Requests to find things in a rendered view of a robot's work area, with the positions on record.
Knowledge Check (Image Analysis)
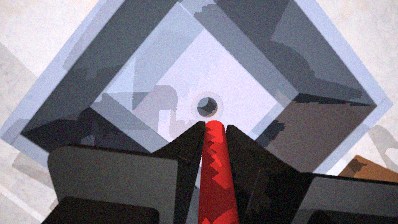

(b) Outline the white square plate with hole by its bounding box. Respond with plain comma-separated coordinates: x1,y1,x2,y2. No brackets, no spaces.
132,29,277,142

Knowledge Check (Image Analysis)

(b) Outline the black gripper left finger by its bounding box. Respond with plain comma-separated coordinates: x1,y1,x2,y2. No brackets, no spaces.
47,121,206,224

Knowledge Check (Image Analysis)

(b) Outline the red peg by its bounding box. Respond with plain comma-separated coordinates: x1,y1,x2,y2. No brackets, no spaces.
198,120,240,224

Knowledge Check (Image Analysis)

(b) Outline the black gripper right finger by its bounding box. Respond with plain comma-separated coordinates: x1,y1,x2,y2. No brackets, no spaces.
226,124,398,224

